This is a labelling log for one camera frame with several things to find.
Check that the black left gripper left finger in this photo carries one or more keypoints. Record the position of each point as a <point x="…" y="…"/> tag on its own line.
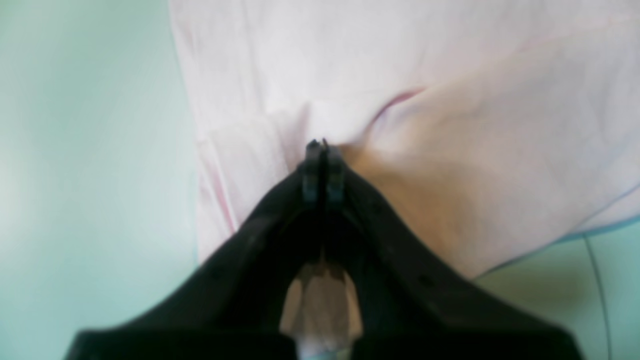
<point x="230" y="308"/>

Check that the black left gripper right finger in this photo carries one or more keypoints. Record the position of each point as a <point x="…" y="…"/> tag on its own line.
<point x="412" y="305"/>

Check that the pink T-shirt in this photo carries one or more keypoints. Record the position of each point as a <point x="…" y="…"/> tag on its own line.
<point x="493" y="127"/>

